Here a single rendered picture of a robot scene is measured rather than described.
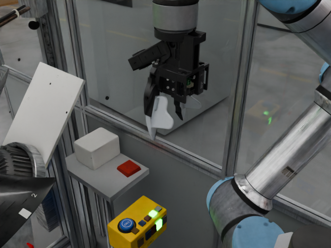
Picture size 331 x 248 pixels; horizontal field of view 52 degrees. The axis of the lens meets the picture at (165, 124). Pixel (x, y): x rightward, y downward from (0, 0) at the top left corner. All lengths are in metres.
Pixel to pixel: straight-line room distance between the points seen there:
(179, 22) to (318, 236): 0.35
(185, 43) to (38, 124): 0.83
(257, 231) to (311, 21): 0.46
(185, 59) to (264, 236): 0.42
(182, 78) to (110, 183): 0.98
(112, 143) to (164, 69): 1.01
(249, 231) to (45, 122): 0.80
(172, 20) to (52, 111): 0.78
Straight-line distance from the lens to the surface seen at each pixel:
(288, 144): 0.80
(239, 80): 1.09
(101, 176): 1.52
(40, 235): 2.53
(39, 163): 1.21
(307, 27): 0.50
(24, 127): 1.34
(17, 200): 0.96
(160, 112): 0.61
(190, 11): 0.55
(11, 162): 1.18
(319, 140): 0.80
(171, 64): 0.60
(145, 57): 0.63
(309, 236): 0.38
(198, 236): 1.65
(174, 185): 1.54
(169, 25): 0.55
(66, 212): 1.53
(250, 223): 0.79
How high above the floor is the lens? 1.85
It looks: 32 degrees down
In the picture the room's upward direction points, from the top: straight up
